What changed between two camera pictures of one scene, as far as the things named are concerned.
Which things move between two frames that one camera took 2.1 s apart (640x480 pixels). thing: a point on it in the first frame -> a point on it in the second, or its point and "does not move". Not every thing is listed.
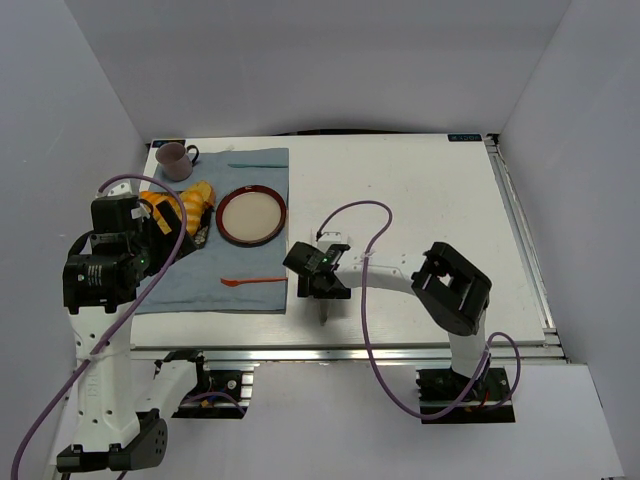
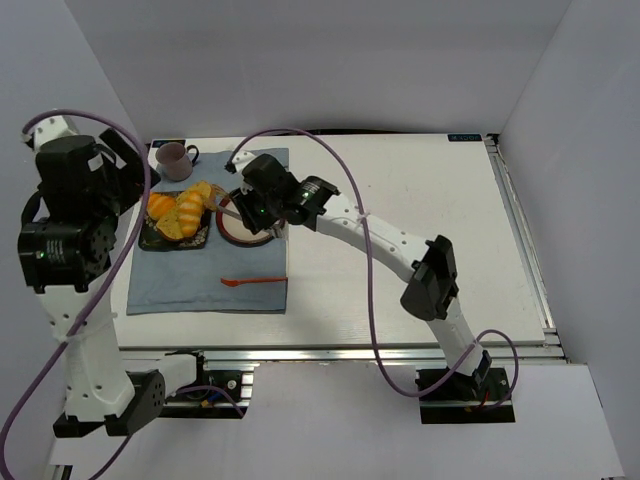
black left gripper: [167, 232] -> [132, 163]
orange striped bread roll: [194, 202] does not move
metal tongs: [323, 306] -> [277, 227]
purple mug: [177, 161] does not move
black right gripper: [323, 290] -> [249, 212]
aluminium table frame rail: [295, 353] does not move
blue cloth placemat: [242, 268] does not move
